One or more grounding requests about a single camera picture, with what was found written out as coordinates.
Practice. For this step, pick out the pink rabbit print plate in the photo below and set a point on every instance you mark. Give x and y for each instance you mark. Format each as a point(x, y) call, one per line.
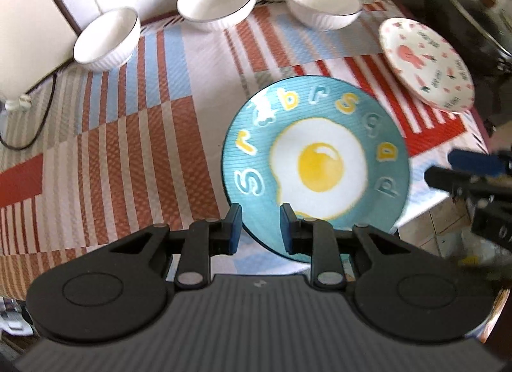
point(424, 60)

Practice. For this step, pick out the clear plastic bag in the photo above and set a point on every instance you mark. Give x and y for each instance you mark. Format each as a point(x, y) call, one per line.
point(476, 252)

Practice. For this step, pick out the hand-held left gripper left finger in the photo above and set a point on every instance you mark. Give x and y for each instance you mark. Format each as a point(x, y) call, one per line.
point(235, 232)

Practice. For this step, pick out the white plug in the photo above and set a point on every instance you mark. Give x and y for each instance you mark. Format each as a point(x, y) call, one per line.
point(18, 103)

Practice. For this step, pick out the beige flat appliance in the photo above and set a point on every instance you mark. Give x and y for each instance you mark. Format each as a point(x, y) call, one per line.
point(24, 16)

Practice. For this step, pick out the blue fried egg plate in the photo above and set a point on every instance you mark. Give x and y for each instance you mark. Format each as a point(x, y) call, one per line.
point(320, 156)

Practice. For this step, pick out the striped red blue table mat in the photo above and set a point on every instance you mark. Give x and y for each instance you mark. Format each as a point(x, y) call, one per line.
point(140, 136)

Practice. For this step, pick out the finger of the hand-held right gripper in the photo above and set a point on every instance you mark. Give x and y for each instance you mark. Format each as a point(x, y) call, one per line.
point(448, 180)
point(476, 162)

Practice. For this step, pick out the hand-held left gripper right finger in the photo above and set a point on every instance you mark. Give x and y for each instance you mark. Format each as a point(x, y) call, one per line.
point(286, 232)

